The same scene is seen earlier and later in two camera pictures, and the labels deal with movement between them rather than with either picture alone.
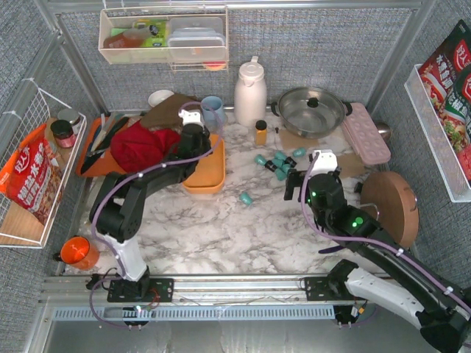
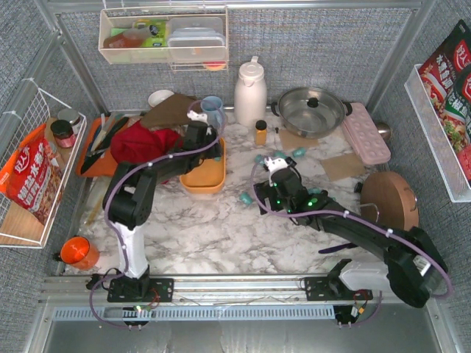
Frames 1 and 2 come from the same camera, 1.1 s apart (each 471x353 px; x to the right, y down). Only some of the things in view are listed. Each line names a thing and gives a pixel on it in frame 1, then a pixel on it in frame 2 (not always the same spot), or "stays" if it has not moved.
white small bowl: (159, 95) stays
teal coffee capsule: (245, 198) stays
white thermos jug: (250, 95) stays
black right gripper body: (291, 182) to (263, 192)
